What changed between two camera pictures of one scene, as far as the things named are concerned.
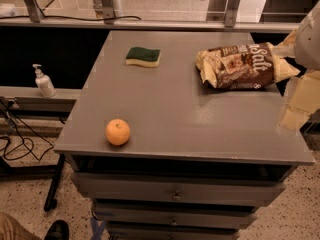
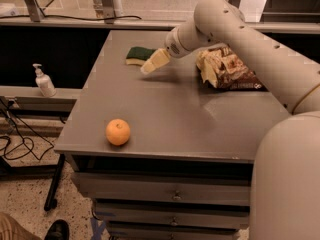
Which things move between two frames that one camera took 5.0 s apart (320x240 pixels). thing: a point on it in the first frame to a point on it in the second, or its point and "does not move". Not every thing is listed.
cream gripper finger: [288, 47] to [154, 62]
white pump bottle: [44, 83] does not move
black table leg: [53, 187] does not move
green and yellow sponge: [142, 56] does not move
